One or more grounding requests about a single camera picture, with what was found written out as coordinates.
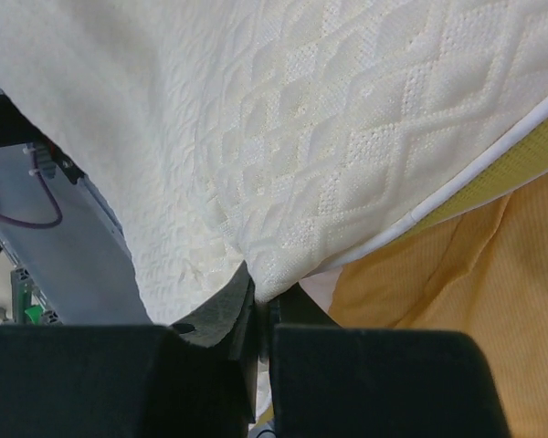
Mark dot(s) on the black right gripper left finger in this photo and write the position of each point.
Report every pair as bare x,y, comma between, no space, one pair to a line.
194,378

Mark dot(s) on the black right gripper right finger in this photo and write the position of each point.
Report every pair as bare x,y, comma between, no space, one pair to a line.
328,380

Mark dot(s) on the orange pillowcase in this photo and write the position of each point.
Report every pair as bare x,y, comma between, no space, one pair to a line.
484,272

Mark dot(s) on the cream quilted pillow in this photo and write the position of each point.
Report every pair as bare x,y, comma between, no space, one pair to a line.
293,136

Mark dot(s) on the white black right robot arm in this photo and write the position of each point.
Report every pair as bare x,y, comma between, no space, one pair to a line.
64,255

